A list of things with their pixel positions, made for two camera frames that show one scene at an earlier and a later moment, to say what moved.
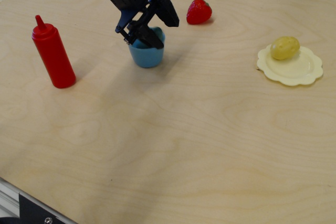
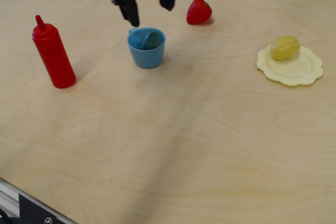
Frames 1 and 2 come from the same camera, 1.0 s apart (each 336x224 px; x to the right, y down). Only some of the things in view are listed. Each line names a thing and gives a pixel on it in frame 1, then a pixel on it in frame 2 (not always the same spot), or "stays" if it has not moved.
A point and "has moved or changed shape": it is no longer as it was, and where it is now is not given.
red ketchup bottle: (53, 54) stays
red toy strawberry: (199, 12) stays
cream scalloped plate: (304, 67) stays
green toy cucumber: (158, 31) has moved or changed shape
